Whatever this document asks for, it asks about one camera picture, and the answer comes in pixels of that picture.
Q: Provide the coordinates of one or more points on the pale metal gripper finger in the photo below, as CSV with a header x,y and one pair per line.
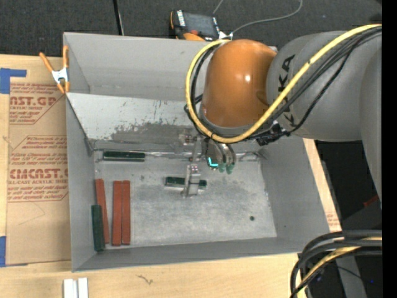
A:
x,y
194,151
192,178

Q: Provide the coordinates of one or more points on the dark green flat block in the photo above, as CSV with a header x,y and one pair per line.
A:
x,y
174,181
124,156
98,228

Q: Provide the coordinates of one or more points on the grey metal bin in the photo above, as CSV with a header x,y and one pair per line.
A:
x,y
198,219

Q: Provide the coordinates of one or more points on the red-brown flat block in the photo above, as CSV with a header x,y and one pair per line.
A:
x,y
126,213
102,210
117,213

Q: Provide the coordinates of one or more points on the brown cardboard board, red print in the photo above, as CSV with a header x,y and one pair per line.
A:
x,y
37,228

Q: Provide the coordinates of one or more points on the black cylinder on white bracket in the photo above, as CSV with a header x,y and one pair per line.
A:
x,y
269,137

